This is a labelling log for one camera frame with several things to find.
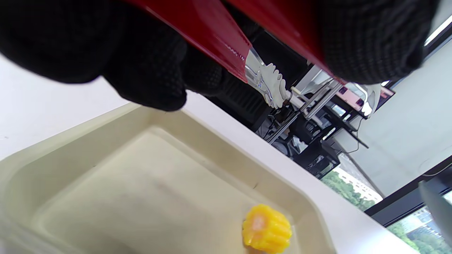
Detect person's left hand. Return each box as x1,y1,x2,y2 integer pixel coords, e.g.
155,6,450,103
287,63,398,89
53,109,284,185
0,0,440,113

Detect red-handled steel kitchen tongs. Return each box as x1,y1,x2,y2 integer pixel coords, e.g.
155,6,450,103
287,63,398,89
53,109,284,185
124,0,383,117

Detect yellow corn chunk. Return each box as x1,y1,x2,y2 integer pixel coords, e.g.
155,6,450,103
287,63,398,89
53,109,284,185
242,204,293,254

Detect beige plastic tray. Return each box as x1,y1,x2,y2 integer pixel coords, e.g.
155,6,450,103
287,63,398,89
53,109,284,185
0,102,336,254

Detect black computer tower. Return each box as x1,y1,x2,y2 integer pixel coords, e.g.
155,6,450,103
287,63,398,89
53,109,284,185
293,141,341,179

